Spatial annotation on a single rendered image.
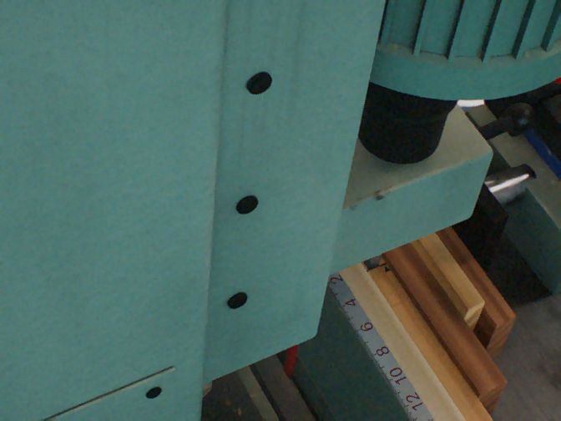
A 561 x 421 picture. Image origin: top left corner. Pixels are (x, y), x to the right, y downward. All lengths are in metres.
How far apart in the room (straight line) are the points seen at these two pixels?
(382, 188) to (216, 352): 0.14
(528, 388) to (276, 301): 0.25
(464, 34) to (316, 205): 0.12
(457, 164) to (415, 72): 0.17
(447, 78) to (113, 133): 0.20
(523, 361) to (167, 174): 0.46
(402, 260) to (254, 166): 0.30
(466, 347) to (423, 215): 0.10
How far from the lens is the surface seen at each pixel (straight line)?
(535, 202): 0.87
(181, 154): 0.44
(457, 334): 0.81
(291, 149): 0.55
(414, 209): 0.74
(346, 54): 0.52
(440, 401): 0.78
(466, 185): 0.75
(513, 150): 0.89
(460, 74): 0.57
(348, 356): 0.81
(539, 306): 0.89
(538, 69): 0.58
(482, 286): 0.83
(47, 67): 0.38
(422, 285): 0.82
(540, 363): 0.87
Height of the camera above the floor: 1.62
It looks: 53 degrees down
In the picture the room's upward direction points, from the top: 8 degrees clockwise
